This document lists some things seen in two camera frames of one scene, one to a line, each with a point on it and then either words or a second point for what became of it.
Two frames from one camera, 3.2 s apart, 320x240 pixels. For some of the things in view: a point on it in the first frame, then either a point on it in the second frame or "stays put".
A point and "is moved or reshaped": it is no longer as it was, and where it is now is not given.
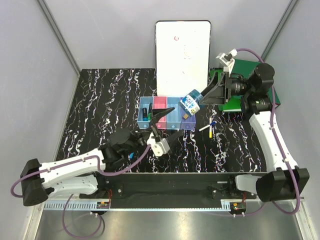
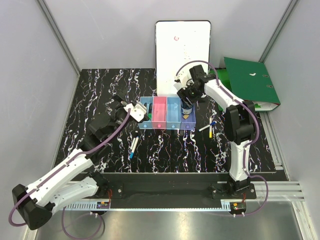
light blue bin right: x=173 y=118 stays put
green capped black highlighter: x=150 y=111 stays put
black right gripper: x=221 y=95 → x=183 y=93
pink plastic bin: x=160 y=102 stays put
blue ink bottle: x=191 y=103 is moved or reshaped
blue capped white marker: x=213 y=123 stays put
